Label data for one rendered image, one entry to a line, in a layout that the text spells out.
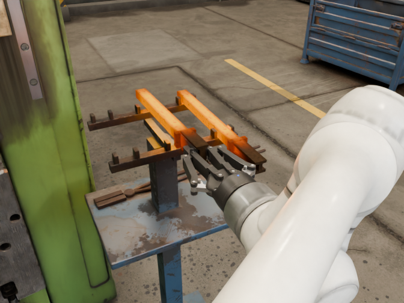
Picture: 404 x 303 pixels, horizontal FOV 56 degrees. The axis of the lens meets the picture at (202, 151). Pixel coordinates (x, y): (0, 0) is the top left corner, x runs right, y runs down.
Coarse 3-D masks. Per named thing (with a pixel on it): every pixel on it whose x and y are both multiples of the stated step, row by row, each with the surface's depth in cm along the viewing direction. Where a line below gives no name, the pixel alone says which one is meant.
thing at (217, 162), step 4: (208, 148) 74; (212, 148) 74; (212, 152) 72; (216, 152) 72; (212, 156) 72; (216, 156) 71; (220, 156) 71; (208, 160) 76; (212, 160) 73; (216, 160) 70; (220, 160) 70; (212, 164) 73; (216, 164) 71; (220, 164) 69; (224, 164) 68; (228, 164) 68; (216, 168) 71; (220, 168) 70; (224, 168) 68; (228, 168) 67; (232, 168) 66; (228, 172) 66; (232, 172) 65; (236, 172) 65
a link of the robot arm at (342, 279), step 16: (288, 192) 49; (256, 208) 54; (272, 208) 50; (256, 224) 52; (240, 240) 56; (256, 240) 50; (336, 272) 44; (352, 272) 45; (336, 288) 43; (352, 288) 44
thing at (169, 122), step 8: (144, 88) 105; (136, 96) 104; (144, 96) 99; (152, 96) 99; (144, 104) 99; (152, 104) 94; (160, 104) 94; (152, 112) 94; (160, 112) 90; (168, 112) 90; (160, 120) 89; (168, 120) 86; (176, 120) 86; (168, 128) 85; (176, 128) 82; (184, 128) 82; (192, 128) 80; (176, 136) 78; (192, 136) 76; (200, 136) 76; (176, 144) 79; (192, 144) 73; (200, 144) 73; (208, 144) 73; (200, 152) 73
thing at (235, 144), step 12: (180, 96) 107; (192, 96) 106; (192, 108) 101; (204, 108) 99; (204, 120) 95; (216, 120) 93; (228, 132) 88; (228, 144) 84; (240, 144) 83; (240, 156) 83; (252, 156) 79; (264, 168) 79
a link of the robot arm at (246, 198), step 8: (248, 184) 58; (256, 184) 58; (264, 184) 59; (240, 192) 57; (248, 192) 57; (256, 192) 56; (264, 192) 56; (272, 192) 57; (232, 200) 57; (240, 200) 56; (248, 200) 55; (256, 200) 55; (264, 200) 55; (224, 208) 58; (232, 208) 57; (240, 208) 55; (248, 208) 54; (224, 216) 59; (232, 216) 57; (240, 216) 55; (232, 224) 57; (240, 224) 55
